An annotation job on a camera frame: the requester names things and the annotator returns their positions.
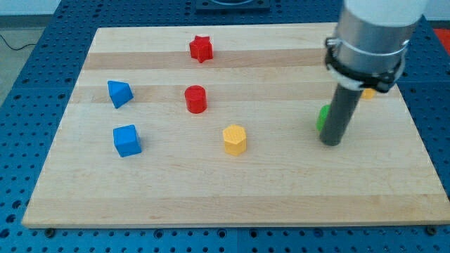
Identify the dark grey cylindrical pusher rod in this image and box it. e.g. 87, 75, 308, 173
319, 84, 362, 146

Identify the black clamp ring mount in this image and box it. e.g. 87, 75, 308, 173
325, 37, 407, 93

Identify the green cylinder block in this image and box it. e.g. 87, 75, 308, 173
316, 104, 330, 131

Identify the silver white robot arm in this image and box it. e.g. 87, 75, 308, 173
320, 0, 428, 146

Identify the light wooden board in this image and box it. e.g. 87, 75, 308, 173
22, 22, 449, 228

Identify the yellow block behind rod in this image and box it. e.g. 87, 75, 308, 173
361, 89, 377, 100

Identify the yellow hexagon block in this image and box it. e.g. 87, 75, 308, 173
222, 124, 247, 156

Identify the red cylinder block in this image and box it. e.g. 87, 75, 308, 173
184, 85, 207, 114

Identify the red star block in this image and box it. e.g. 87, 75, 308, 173
189, 35, 214, 63

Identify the blue cube block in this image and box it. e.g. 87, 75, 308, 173
113, 124, 142, 157

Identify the blue triangle block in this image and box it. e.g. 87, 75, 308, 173
107, 80, 134, 109

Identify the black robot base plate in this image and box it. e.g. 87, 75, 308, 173
195, 0, 271, 11

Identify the black cable on floor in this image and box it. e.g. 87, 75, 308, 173
0, 34, 38, 51

